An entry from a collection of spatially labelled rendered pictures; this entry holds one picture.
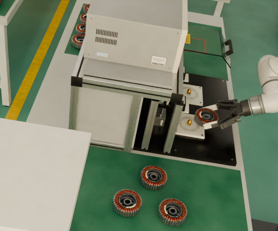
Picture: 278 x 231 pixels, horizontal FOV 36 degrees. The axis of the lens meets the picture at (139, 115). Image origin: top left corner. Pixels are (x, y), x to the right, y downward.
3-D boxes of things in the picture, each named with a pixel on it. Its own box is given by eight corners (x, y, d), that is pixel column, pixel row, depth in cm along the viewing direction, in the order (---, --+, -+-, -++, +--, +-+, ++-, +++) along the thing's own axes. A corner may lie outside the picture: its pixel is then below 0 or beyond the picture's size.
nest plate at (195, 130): (202, 118, 213) (203, 116, 212) (204, 139, 202) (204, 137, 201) (173, 112, 212) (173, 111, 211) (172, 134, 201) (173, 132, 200)
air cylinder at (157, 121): (164, 116, 209) (166, 107, 206) (163, 127, 204) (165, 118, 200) (153, 114, 209) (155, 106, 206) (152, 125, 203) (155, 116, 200)
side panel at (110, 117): (130, 148, 193) (141, 92, 172) (130, 152, 191) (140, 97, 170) (69, 138, 192) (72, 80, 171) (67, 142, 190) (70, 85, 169)
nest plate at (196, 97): (201, 88, 231) (202, 86, 230) (202, 106, 220) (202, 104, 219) (174, 84, 231) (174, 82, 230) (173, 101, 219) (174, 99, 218)
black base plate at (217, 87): (225, 82, 242) (226, 79, 241) (235, 166, 194) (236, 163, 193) (142, 68, 241) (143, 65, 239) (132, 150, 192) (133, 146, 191)
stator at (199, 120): (216, 114, 208) (218, 109, 206) (217, 130, 200) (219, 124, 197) (193, 111, 208) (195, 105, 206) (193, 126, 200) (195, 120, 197)
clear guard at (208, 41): (226, 42, 225) (230, 32, 221) (230, 68, 207) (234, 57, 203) (165, 31, 224) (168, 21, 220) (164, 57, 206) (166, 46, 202)
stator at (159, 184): (165, 171, 185) (167, 166, 183) (166, 192, 177) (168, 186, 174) (139, 168, 184) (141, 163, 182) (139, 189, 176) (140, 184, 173)
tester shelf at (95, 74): (181, 20, 222) (183, 12, 219) (180, 103, 170) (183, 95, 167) (97, 6, 220) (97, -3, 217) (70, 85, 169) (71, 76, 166)
